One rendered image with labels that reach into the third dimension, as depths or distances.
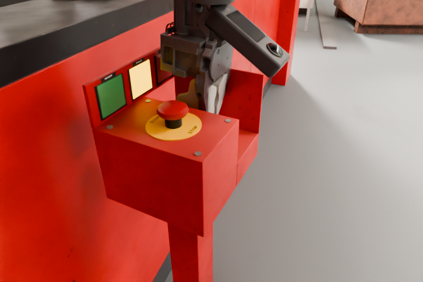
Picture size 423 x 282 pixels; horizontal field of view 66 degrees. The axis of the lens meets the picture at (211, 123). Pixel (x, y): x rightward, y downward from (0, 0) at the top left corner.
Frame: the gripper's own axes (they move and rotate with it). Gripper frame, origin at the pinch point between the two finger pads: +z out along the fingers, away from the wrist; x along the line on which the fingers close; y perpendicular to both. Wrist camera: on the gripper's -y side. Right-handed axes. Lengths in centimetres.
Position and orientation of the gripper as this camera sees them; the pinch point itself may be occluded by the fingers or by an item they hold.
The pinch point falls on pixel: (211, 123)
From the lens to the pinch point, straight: 51.9
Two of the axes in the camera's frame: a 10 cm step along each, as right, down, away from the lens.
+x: -4.5, 4.6, -7.7
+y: -8.9, -3.0, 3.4
